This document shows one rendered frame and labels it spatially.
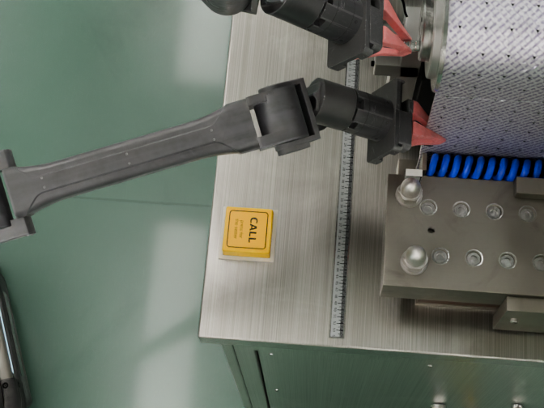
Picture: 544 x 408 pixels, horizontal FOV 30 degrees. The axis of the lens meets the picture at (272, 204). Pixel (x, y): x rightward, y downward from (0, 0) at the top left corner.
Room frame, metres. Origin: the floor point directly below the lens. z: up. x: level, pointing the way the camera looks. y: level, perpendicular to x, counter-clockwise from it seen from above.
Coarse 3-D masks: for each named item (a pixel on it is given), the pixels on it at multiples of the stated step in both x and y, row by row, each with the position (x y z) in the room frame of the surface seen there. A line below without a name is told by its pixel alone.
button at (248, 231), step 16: (240, 208) 0.52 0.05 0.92; (256, 208) 0.51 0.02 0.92; (224, 224) 0.49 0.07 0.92; (240, 224) 0.49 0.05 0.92; (256, 224) 0.49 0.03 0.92; (272, 224) 0.49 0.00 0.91; (224, 240) 0.47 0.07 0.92; (240, 240) 0.47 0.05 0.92; (256, 240) 0.46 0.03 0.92; (256, 256) 0.44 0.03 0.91
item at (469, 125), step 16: (432, 112) 0.54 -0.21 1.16; (448, 112) 0.53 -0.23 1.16; (464, 112) 0.53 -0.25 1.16; (480, 112) 0.53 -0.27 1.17; (496, 112) 0.52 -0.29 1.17; (512, 112) 0.52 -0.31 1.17; (528, 112) 0.52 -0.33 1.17; (432, 128) 0.54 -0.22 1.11; (448, 128) 0.53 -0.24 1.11; (464, 128) 0.53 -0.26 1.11; (480, 128) 0.53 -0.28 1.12; (496, 128) 0.52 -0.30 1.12; (512, 128) 0.52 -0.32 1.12; (528, 128) 0.52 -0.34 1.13; (448, 144) 0.53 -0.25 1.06; (464, 144) 0.53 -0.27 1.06; (480, 144) 0.52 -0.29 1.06; (496, 144) 0.52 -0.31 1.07; (512, 144) 0.52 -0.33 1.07; (528, 144) 0.51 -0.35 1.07
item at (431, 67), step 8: (440, 0) 0.61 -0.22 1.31; (440, 8) 0.60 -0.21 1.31; (440, 16) 0.59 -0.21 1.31; (440, 24) 0.58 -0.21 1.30; (440, 32) 0.57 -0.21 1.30; (432, 40) 0.57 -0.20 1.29; (440, 40) 0.56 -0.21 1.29; (432, 48) 0.56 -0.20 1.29; (432, 56) 0.55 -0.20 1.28; (432, 64) 0.55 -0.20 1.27; (432, 72) 0.54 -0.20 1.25
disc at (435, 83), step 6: (444, 0) 0.60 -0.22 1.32; (444, 6) 0.59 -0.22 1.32; (444, 12) 0.58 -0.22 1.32; (444, 18) 0.58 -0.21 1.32; (444, 24) 0.57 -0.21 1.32; (444, 30) 0.56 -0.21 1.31; (444, 36) 0.56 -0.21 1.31; (444, 42) 0.55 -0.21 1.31; (444, 48) 0.55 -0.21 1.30; (444, 54) 0.54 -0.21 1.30; (438, 66) 0.54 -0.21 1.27; (438, 72) 0.53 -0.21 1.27; (438, 78) 0.53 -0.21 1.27; (432, 84) 0.55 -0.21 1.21; (438, 84) 0.53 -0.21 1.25; (432, 90) 0.54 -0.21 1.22
